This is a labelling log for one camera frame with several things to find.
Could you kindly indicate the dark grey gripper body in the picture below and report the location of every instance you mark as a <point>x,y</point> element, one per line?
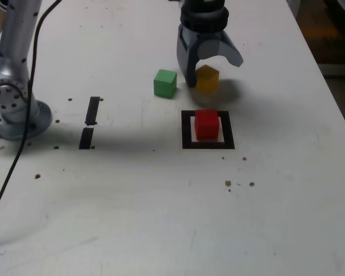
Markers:
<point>207,36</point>

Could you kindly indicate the red cube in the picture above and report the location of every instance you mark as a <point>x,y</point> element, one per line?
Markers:
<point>207,126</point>

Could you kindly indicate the black tape strip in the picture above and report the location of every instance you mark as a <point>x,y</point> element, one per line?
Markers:
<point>92,110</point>

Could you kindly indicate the yellow cube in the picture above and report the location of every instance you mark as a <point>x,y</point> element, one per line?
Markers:
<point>208,80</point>

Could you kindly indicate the black tape square outline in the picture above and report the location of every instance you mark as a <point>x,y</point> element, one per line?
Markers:
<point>187,135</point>

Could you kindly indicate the green cube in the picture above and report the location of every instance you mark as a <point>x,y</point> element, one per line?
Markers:
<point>164,86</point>

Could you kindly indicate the brown wooden shelf unit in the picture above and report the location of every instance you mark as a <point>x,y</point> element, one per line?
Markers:
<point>333,43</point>

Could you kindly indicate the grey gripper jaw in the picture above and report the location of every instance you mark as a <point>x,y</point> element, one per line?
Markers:
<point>187,63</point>
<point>210,49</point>

